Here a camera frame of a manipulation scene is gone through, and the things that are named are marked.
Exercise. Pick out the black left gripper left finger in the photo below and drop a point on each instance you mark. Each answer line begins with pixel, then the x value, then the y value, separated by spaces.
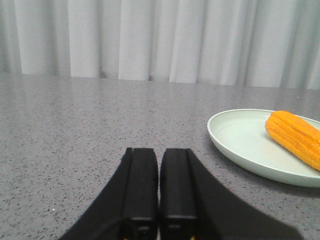
pixel 127 207

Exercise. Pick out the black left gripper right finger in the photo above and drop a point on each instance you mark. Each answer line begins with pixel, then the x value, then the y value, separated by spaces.
pixel 196 206

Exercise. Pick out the orange corn cob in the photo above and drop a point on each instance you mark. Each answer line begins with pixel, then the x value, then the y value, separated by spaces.
pixel 296 135

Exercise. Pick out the pale green plate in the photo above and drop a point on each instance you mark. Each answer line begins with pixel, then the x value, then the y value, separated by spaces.
pixel 240 135

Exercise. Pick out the white pleated curtain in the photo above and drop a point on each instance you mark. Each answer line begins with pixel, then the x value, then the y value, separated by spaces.
pixel 260 43

